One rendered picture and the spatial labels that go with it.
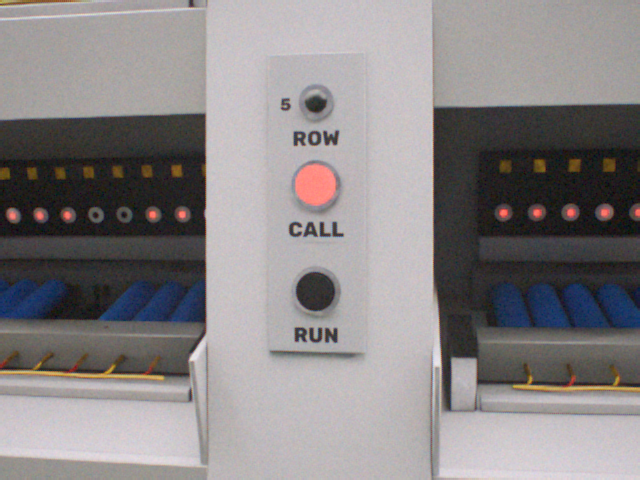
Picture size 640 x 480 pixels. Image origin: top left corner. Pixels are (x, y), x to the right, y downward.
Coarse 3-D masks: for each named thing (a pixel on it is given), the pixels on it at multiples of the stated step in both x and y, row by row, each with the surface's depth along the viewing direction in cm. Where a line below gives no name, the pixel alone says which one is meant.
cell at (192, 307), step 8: (192, 288) 45; (200, 288) 45; (184, 296) 44; (192, 296) 44; (200, 296) 44; (184, 304) 42; (192, 304) 43; (200, 304) 43; (176, 312) 41; (184, 312) 41; (192, 312) 42; (200, 312) 43; (168, 320) 41; (176, 320) 40; (184, 320) 41; (192, 320) 41; (200, 320) 42
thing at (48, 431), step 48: (0, 240) 50; (48, 240) 50; (96, 240) 49; (144, 240) 49; (192, 240) 48; (144, 384) 38; (192, 384) 29; (0, 432) 34; (48, 432) 33; (96, 432) 33; (144, 432) 33; (192, 432) 33
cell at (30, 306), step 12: (48, 288) 46; (60, 288) 47; (24, 300) 44; (36, 300) 44; (48, 300) 45; (60, 300) 47; (12, 312) 42; (24, 312) 43; (36, 312) 44; (48, 312) 45
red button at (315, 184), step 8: (304, 168) 29; (312, 168) 29; (320, 168) 29; (304, 176) 29; (312, 176) 29; (320, 176) 29; (328, 176) 29; (296, 184) 29; (304, 184) 29; (312, 184) 29; (320, 184) 29; (328, 184) 29; (304, 192) 29; (312, 192) 29; (320, 192) 29; (328, 192) 29; (304, 200) 29; (312, 200) 29; (320, 200) 29
